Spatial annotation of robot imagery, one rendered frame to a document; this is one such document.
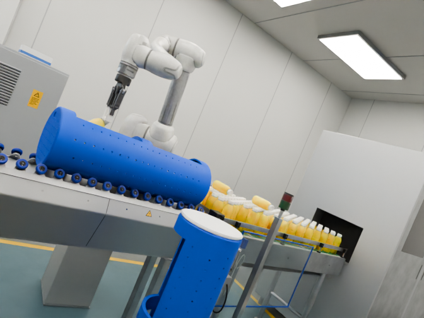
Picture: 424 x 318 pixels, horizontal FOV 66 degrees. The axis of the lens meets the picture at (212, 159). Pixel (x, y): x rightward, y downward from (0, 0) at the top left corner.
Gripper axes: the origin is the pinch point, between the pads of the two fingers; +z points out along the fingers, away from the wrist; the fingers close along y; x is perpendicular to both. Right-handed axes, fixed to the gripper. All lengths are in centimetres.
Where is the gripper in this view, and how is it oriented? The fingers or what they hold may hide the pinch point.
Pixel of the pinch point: (108, 115)
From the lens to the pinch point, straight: 166.5
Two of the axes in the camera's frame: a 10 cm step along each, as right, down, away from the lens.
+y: 5.7, 2.6, -7.8
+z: -3.9, 9.2, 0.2
